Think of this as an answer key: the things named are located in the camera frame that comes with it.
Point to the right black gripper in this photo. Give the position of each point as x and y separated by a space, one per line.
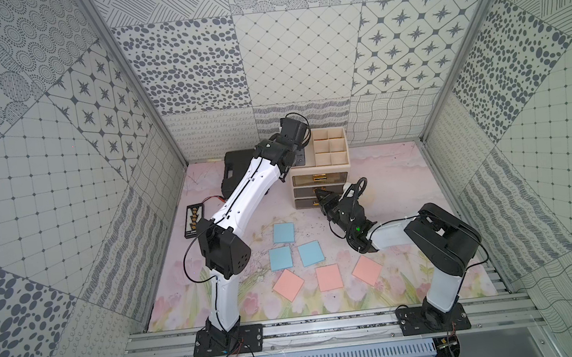
328 199

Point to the grey transparent drawer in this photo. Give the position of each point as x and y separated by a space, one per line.
320 179

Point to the beige desk organizer cabinet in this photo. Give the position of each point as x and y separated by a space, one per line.
326 153

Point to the pink sticky note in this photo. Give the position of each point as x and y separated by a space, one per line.
367 270
288 285
329 278

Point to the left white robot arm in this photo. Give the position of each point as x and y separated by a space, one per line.
221 237

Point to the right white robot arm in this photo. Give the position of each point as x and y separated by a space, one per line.
447 241

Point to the blue sticky note top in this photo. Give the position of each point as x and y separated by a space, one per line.
284 233

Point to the blue sticky note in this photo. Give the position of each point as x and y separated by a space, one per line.
281 258
284 233
311 253

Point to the blue sticky note lower right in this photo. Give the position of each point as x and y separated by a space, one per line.
311 253

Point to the blue sticky note lower left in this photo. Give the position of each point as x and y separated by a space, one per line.
281 258

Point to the black plastic tool case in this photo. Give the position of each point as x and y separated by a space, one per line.
236 166

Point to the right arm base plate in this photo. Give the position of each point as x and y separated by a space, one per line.
414 321

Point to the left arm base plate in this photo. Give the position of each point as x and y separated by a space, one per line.
213 342

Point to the aluminium mounting rail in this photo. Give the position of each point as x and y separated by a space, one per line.
506 311

